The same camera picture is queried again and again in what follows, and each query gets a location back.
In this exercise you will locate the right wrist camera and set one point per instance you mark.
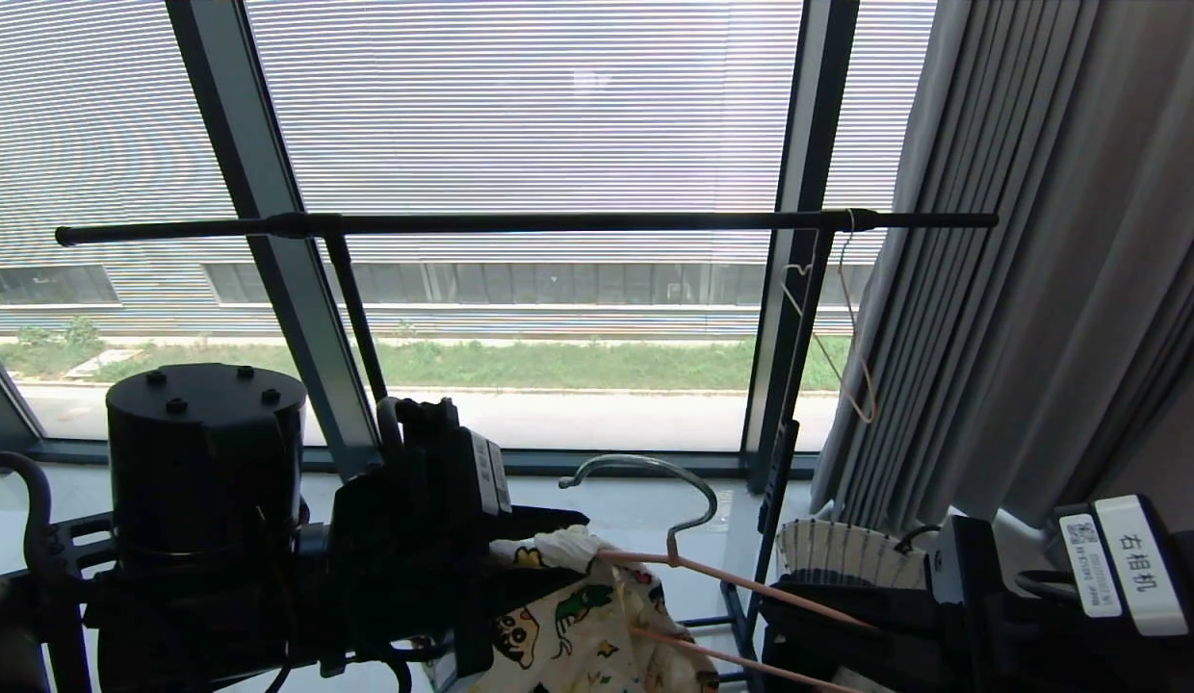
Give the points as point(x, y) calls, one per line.
point(1127, 563)

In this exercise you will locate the window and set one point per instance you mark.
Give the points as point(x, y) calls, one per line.
point(520, 115)

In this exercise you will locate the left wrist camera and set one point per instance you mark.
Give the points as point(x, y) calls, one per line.
point(462, 462)

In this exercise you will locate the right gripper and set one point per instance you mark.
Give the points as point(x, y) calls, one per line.
point(968, 597)

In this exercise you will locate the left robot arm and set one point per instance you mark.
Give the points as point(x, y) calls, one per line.
point(202, 462)

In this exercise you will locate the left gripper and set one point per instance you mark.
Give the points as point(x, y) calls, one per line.
point(404, 577)

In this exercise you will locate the cream printed garment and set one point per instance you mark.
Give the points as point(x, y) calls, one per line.
point(597, 635)

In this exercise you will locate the beige curtain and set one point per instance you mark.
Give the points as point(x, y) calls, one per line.
point(1040, 241)

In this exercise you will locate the black clothes rack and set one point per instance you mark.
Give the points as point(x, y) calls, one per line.
point(558, 223)

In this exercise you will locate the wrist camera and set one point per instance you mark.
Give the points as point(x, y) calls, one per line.
point(1127, 563)
point(462, 462)

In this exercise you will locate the white laundry basket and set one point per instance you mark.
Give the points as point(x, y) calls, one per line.
point(847, 553)

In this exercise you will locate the pink clothes hanger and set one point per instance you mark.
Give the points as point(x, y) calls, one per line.
point(713, 570)
point(852, 318)

